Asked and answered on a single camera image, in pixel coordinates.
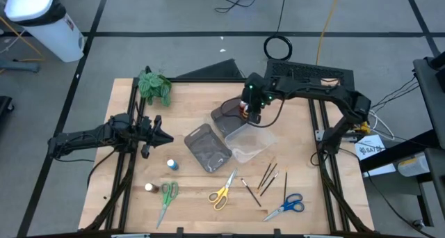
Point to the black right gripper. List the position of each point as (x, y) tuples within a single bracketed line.
[(257, 92)]

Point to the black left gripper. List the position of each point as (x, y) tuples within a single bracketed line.
[(147, 133)]

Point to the blue paint bottle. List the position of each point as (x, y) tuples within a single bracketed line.
[(172, 165)]

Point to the brown paint bottle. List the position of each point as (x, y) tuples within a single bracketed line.
[(151, 188)]

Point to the black paintbrush silver ferrule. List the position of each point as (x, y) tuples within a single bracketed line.
[(251, 192)]

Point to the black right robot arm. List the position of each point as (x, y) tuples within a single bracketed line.
[(330, 95)]

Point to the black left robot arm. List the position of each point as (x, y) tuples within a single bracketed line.
[(87, 138)]

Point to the clear plastic bin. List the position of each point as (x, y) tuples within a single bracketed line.
[(250, 144)]

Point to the smoke grey plastic bin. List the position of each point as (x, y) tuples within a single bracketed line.
[(226, 125), (206, 149)]

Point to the green potted plant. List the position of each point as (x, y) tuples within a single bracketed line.
[(153, 86)]

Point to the black angled floor panel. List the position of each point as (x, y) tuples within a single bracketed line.
[(219, 71)]

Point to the silver metal plate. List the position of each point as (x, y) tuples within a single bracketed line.
[(320, 135)]

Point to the black perforated panel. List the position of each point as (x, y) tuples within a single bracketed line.
[(306, 69)]

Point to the black table edge clamp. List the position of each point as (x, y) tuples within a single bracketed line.
[(180, 230), (277, 231)]

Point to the white printed paper sheet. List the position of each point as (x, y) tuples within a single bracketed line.
[(370, 149)]

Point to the white trash can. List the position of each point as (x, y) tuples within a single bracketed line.
[(52, 32)]

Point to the grey metal floor foot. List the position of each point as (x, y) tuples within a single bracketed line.
[(21, 65)]

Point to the black side table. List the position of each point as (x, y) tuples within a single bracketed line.
[(431, 92)]

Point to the black aluminium table frame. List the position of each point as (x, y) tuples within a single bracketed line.
[(194, 80)]

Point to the silver aluminium bracket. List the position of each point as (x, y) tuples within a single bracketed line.
[(130, 236), (323, 236)]

